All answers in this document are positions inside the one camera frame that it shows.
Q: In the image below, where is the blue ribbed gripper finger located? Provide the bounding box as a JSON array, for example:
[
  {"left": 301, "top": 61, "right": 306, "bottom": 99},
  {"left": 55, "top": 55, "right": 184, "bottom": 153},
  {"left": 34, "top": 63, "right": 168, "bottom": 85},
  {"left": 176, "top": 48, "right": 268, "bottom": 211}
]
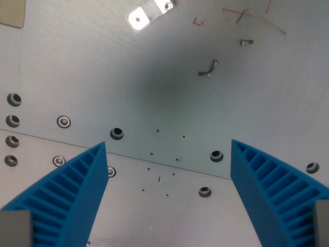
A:
[
  {"left": 230, "top": 139, "right": 329, "bottom": 247},
  {"left": 0, "top": 141, "right": 109, "bottom": 247}
]

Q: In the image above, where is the silver hex key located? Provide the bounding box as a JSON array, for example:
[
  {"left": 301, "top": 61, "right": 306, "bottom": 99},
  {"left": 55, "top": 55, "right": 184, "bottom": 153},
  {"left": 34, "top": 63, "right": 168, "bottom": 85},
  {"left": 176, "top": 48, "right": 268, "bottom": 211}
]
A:
[{"left": 236, "top": 8, "right": 287, "bottom": 37}]

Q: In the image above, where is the tan flat board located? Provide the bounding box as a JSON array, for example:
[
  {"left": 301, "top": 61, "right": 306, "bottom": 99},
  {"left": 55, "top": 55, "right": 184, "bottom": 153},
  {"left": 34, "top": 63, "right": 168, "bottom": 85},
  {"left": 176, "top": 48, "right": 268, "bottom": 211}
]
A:
[{"left": 0, "top": 0, "right": 27, "bottom": 29}]

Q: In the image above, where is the shiny metal angle bracket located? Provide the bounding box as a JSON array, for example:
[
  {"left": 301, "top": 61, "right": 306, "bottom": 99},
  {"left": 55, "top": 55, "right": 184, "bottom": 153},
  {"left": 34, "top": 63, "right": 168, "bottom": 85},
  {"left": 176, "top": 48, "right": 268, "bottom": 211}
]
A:
[{"left": 127, "top": 0, "right": 176, "bottom": 32}]

